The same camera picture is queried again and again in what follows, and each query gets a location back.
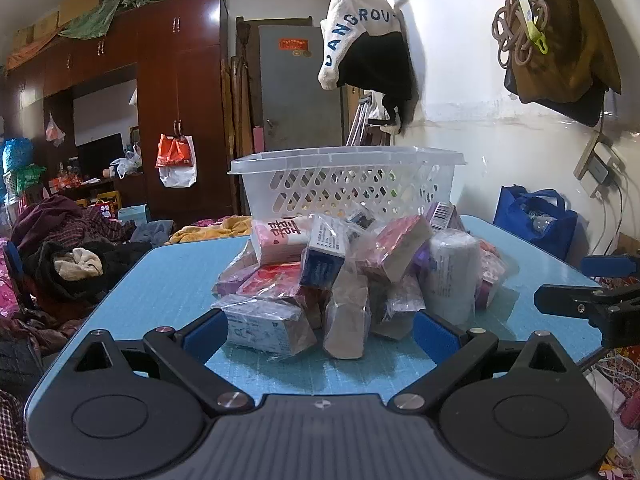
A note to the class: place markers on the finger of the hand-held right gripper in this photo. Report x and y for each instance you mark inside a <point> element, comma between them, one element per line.
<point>610,265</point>
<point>565,300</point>

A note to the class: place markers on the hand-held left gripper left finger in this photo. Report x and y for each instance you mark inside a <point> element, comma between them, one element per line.
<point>205,335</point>

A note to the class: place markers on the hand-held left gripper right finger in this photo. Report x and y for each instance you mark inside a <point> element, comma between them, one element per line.
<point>437,337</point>

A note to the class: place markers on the pile of boxes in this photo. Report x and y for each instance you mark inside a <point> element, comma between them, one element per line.
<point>390,255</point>

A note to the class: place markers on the white plastic lattice basket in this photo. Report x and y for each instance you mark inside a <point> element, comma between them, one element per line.
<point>300,185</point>

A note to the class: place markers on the blue tote bag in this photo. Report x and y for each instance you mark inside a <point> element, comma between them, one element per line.
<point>515,215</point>

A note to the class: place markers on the yellow blanket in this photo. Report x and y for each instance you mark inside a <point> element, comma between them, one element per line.
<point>210,230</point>

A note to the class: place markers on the grey blue cloth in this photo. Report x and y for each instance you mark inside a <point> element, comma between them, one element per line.
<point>152,232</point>

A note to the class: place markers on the colourful patterned cloth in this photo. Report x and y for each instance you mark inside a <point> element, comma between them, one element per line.
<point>620,410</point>

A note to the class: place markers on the light blue box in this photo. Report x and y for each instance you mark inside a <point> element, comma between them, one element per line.
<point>132,215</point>

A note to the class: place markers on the heap of dark clothes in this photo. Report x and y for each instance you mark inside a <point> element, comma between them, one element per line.
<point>75,230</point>

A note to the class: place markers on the orange white plastic bag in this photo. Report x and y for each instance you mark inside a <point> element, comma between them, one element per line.
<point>172,152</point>

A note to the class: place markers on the black television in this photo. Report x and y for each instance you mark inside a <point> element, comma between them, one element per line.
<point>100,152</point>

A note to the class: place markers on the wooden boards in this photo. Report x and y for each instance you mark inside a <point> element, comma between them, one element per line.
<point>240,120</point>

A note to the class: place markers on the brown hanging bag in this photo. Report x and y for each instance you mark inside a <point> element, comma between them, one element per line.
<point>565,50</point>

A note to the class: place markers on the brown wooden wardrobe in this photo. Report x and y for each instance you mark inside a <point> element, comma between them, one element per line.
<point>190,85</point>

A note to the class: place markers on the grey door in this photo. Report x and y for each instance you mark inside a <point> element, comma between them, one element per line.
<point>295,100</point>

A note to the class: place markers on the pink plastic bag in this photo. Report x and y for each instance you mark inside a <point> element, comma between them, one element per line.
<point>54,132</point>

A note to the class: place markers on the blue plastic bag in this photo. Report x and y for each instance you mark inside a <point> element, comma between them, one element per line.
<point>17,155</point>

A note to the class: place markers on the black hanging garment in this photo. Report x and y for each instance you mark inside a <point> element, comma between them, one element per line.
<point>375,65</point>

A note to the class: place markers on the green cloth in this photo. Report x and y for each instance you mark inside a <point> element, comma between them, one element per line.
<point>95,20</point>

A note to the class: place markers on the white lettered hoodie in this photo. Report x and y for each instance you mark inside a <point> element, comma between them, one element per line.
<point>345,15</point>

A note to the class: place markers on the cardboard box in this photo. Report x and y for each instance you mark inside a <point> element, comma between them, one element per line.
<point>82,2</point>

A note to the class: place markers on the wall power strip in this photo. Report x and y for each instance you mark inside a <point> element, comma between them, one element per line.
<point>597,167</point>

